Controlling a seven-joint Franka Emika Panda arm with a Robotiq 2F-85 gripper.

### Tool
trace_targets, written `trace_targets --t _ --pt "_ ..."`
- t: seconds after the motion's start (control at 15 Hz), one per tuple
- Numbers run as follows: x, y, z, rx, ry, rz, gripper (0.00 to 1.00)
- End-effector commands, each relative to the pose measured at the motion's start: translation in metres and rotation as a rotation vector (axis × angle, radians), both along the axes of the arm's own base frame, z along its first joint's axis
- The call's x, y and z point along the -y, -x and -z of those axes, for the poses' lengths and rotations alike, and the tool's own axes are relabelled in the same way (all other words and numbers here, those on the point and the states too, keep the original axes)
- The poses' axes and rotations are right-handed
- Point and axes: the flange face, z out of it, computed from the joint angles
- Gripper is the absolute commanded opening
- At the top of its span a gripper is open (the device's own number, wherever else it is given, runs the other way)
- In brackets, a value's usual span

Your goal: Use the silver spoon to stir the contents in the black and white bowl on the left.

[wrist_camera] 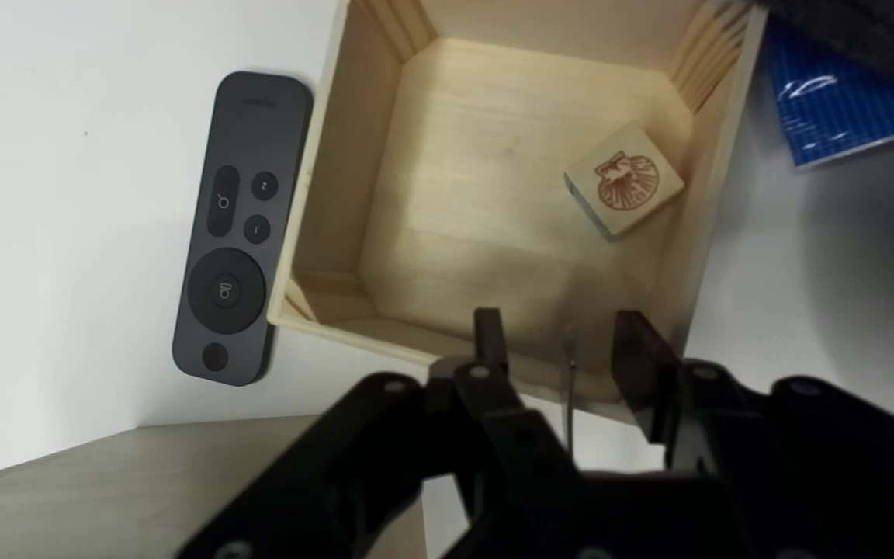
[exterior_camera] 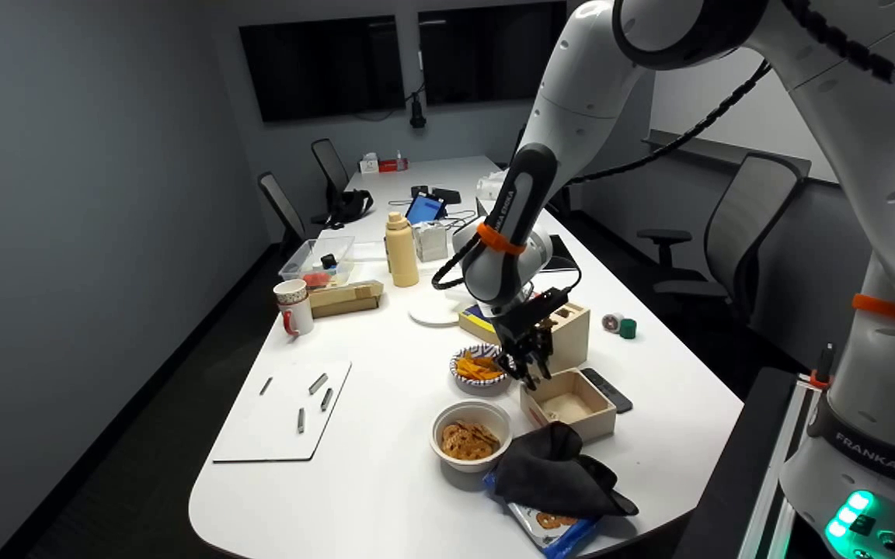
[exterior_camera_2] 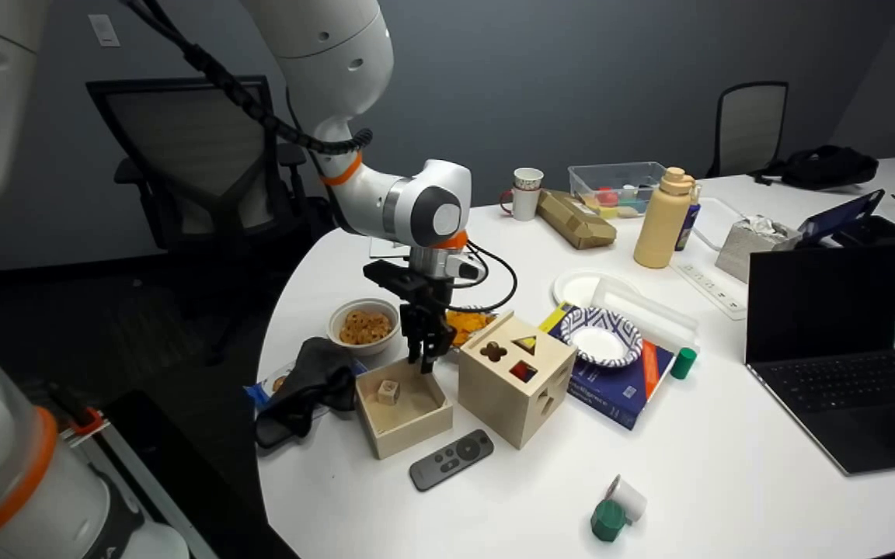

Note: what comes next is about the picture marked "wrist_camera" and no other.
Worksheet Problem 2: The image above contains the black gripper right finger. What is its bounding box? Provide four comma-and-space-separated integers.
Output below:
608, 307, 894, 559

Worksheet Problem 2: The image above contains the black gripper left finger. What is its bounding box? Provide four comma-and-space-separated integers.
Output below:
172, 305, 588, 559

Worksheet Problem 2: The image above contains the grey remote control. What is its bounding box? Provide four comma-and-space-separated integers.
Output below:
169, 68, 316, 387

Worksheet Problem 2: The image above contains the open wooden box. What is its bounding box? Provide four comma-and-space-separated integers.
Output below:
264, 0, 770, 428

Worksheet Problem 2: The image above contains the wooden shape sorter box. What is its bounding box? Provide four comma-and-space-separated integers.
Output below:
0, 413, 440, 559

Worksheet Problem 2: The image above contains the small printed wooden cube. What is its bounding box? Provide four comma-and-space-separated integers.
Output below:
561, 120, 688, 242

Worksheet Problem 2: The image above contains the blue snack packet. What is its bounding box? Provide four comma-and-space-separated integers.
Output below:
761, 14, 894, 172

